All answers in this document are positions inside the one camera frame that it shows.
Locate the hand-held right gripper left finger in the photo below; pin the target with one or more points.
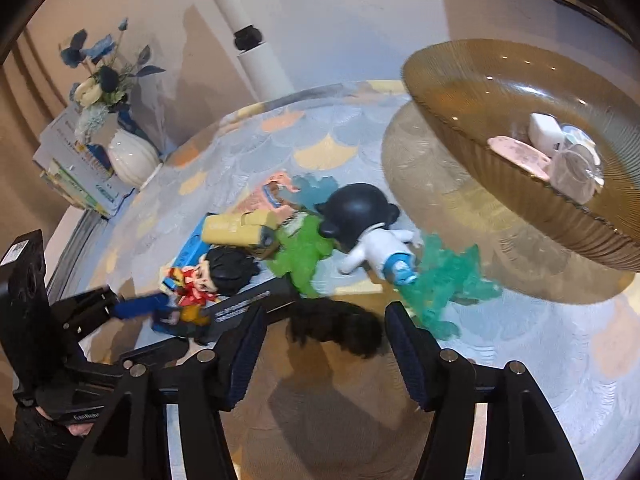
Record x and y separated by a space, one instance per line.
245 355

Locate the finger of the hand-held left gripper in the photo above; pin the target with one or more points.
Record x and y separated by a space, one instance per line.
140 306
250 302

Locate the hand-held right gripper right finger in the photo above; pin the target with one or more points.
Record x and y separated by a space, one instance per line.
407 355

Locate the black-haired figurine with red bow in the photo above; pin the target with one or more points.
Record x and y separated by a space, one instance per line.
225 270

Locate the black fuzzy toy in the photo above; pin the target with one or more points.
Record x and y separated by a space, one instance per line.
345 325

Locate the green translucent toy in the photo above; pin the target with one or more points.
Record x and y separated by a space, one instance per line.
305 255

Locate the yellow lighter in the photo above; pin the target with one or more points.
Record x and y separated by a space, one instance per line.
225 232

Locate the person's left forearm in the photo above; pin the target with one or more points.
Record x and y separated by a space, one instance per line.
30 450

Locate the person's left hand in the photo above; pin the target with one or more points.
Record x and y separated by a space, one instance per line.
75 430

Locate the blue box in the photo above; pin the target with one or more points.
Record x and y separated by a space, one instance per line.
192 255

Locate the teal translucent toy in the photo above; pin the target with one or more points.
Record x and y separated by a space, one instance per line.
450 280

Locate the orange carton box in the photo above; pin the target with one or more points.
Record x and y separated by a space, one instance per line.
260 200

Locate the black-helmet white-suit figurine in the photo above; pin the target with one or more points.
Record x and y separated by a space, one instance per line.
355 210

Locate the white ribbed vase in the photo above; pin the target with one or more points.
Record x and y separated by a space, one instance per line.
130 160

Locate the stack of books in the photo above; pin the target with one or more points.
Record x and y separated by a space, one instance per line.
65 160

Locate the pink flat item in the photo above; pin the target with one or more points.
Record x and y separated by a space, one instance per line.
520 157

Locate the white pole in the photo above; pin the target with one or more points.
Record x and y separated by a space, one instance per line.
255 65

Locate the clear bag with white item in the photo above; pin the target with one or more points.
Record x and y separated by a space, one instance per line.
575 170

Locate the amber ribbed glass bowl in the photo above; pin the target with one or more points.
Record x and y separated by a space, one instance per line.
475 110

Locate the white charger block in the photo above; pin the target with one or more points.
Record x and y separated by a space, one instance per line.
545 132

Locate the black pole clamp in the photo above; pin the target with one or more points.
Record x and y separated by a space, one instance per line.
247 37

